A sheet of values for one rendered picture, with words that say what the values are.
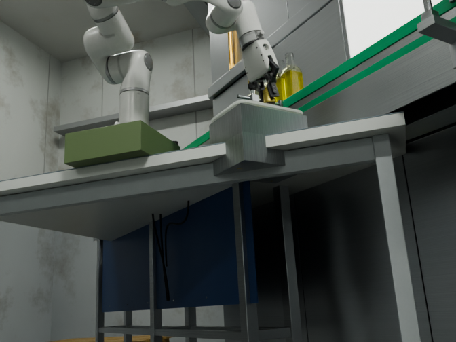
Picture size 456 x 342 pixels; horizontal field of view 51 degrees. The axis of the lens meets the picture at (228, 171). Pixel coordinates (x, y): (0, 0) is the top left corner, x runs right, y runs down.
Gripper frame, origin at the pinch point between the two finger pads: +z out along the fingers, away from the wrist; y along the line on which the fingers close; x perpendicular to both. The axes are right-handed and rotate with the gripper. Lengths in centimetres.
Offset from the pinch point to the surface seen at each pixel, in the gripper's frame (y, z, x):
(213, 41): 84, -61, -53
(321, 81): -8.9, 0.8, -13.6
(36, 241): 444, -13, -28
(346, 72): -18.4, 2.5, -13.2
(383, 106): -30.7, 16.8, -6.7
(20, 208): 61, 10, 61
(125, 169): 25.1, 10.4, 38.7
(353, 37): -9.0, -13.3, -34.6
